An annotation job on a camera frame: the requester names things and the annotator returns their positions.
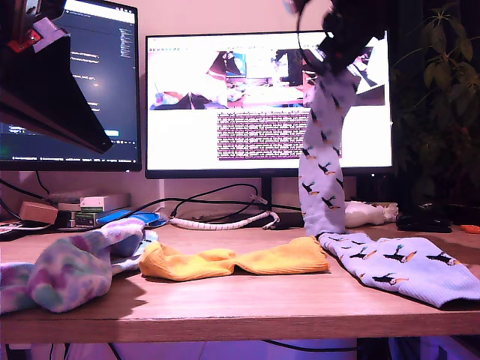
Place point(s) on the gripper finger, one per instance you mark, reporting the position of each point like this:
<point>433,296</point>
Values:
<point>56,82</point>
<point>345,52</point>
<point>37,123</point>

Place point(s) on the pale blue toucan sock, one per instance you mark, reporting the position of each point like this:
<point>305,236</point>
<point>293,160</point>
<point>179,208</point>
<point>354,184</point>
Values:
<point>405,270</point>
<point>322,150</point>

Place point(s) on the tie-dye Hugging Face sock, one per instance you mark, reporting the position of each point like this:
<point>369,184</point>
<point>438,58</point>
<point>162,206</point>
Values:
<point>11,285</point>
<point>71,270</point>

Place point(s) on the dark-screen computer monitor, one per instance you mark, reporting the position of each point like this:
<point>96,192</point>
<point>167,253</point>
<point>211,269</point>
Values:
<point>112,75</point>

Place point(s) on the green houseplant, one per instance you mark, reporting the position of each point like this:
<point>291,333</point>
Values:
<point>442,75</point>

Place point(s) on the green printed small boxes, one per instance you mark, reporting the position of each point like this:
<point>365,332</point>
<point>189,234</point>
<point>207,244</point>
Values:
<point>85,220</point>

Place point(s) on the black white printed card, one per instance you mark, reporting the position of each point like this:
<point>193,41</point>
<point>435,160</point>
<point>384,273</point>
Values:
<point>15,229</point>

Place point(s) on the white box with green label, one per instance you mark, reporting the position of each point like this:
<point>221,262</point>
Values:
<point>112,202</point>

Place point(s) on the blue plastic packet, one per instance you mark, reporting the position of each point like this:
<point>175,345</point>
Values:
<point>150,217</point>

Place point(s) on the black monitor stand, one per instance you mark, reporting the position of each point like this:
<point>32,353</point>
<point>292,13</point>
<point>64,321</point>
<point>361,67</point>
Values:
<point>266,193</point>

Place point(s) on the white game controller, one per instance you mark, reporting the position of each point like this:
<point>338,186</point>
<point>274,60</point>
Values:
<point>369,215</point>

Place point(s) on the white-screen computer monitor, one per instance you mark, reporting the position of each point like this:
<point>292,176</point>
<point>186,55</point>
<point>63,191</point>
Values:
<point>225,168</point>

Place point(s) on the black pouch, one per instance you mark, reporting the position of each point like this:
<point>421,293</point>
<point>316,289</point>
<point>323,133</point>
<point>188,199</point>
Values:
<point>423,224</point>

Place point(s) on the small orange object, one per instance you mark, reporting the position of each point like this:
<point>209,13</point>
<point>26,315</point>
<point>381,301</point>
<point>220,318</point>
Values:
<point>470,228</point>

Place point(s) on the yellow sock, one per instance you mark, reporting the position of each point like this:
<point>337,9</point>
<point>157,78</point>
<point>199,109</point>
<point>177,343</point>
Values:
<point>262,260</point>

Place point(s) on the pale grey camera box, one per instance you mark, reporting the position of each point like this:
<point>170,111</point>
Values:
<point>50,33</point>

